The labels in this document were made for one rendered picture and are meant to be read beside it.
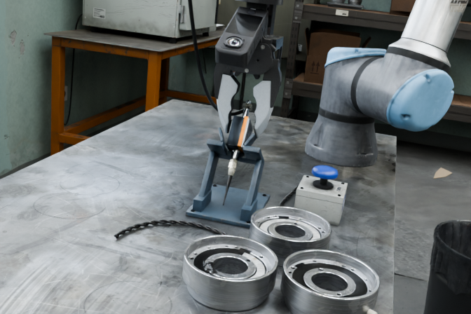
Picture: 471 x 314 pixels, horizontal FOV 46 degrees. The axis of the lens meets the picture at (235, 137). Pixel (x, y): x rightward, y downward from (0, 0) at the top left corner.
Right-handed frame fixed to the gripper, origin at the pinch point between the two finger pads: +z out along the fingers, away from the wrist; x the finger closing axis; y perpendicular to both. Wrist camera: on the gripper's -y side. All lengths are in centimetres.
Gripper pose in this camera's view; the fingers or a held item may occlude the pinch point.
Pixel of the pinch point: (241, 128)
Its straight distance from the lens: 84.6
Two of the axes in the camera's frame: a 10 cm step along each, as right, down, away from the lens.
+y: 2.5, -2.4, 9.4
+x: -9.6, -1.7, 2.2
